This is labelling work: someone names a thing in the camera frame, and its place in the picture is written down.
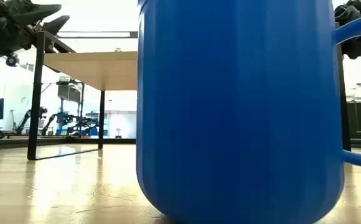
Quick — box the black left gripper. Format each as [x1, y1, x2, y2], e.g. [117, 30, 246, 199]
[0, 0, 71, 74]

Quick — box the dark blue plastic mug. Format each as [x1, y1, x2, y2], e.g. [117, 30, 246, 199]
[136, 0, 361, 224]

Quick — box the black framed ceiling light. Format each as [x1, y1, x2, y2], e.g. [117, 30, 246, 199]
[56, 30, 139, 39]

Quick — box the black background equipment stand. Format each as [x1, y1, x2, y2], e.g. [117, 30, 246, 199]
[57, 77, 85, 138]

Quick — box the black table frame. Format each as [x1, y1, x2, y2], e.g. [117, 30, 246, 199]
[0, 136, 361, 151]

